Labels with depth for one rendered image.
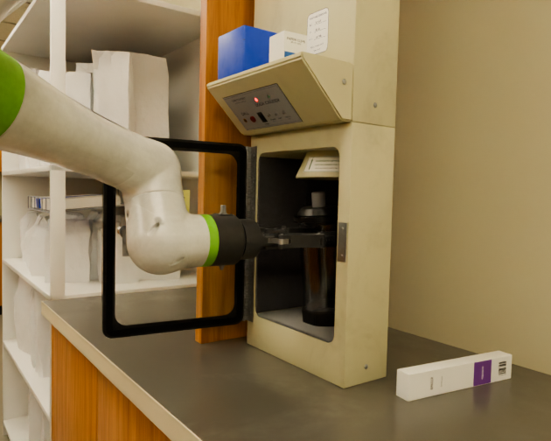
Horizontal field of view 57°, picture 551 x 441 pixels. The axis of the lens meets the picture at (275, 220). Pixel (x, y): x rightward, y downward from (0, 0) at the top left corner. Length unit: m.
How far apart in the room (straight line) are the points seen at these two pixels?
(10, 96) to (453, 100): 0.98
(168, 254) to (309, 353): 0.36
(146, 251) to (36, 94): 0.29
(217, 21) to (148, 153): 0.47
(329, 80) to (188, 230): 0.34
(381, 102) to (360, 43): 0.11
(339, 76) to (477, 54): 0.48
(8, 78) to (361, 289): 0.64
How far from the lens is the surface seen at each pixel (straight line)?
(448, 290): 1.30
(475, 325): 1.28
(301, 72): 0.87
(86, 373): 1.40
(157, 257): 0.82
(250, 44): 1.02
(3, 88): 0.65
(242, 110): 1.06
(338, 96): 0.88
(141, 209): 0.84
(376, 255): 0.95
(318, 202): 1.03
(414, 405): 0.92
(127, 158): 0.80
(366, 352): 0.97
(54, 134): 0.71
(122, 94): 2.04
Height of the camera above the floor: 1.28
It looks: 3 degrees down
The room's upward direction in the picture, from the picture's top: 1 degrees clockwise
